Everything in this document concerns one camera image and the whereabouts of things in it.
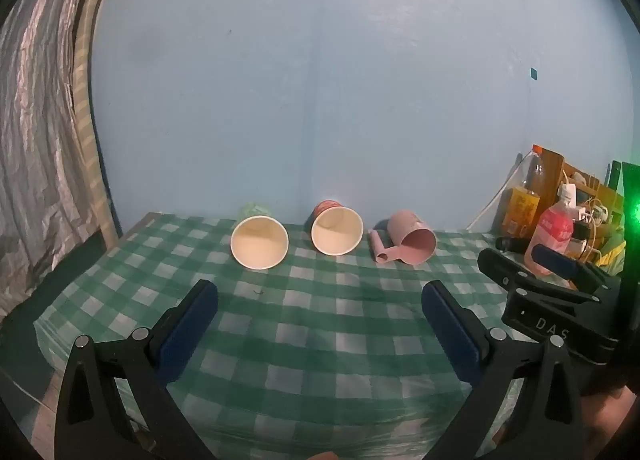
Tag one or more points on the green checked tablecloth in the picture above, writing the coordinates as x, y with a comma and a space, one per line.
300, 340

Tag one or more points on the black cylindrical object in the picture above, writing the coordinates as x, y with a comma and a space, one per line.
511, 244

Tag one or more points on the orange-capped bottle with yellow label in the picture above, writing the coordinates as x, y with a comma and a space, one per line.
525, 200

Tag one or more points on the pink liquid bottle white cap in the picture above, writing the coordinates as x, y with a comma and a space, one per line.
550, 235

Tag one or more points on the white charger plug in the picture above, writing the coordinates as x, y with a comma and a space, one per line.
582, 214

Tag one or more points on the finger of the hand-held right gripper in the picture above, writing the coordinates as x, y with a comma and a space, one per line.
554, 260
505, 267

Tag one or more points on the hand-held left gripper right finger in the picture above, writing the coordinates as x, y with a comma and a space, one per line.
451, 335

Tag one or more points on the wooden rack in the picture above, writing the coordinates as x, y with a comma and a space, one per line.
600, 200

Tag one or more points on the green paper cup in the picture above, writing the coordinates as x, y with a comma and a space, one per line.
260, 241

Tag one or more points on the silver grey curtain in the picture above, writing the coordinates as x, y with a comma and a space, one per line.
37, 139

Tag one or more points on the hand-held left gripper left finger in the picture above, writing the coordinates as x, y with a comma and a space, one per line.
186, 335

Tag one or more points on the red paper cup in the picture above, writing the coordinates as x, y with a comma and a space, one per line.
336, 231

